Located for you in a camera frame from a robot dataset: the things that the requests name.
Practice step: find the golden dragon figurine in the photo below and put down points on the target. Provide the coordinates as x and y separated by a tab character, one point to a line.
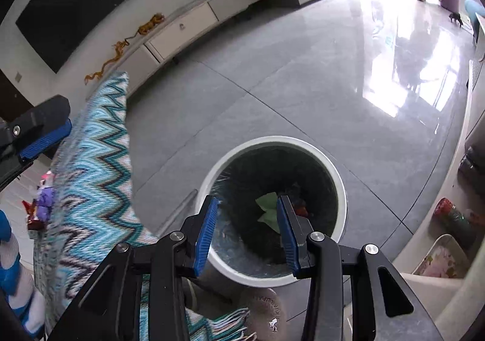
118	46

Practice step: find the zigzag knitted blanket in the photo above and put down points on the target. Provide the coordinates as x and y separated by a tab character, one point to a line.
98	159

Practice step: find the golden tiger figurine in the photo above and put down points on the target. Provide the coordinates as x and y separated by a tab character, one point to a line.
149	25

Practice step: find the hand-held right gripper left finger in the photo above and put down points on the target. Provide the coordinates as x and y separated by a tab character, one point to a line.
206	235

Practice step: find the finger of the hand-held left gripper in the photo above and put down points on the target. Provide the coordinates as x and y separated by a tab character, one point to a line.
45	140

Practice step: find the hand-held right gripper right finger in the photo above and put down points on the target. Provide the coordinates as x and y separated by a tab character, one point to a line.
288	235

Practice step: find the white television cabinet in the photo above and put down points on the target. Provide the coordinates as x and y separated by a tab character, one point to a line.
182	28

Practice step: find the black bin liner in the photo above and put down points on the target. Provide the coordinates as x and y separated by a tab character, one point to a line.
246	174

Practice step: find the beige slipper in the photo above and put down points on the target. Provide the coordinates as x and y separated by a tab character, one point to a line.
265	310

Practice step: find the green paper scrap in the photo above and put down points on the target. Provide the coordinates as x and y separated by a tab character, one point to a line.
267	208

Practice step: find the white round waste bin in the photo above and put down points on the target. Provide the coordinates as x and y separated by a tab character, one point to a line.
265	140

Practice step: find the red scrap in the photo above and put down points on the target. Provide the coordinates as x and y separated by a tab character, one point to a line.
303	209

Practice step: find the red green bottle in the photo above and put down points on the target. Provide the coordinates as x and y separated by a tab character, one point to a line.
452	216

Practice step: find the black toy animal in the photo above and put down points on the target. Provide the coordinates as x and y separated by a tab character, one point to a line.
454	17

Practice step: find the purple snack wrapper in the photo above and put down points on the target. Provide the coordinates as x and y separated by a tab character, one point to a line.
47	199

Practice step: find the white patterned tray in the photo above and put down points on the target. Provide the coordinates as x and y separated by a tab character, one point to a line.
439	259

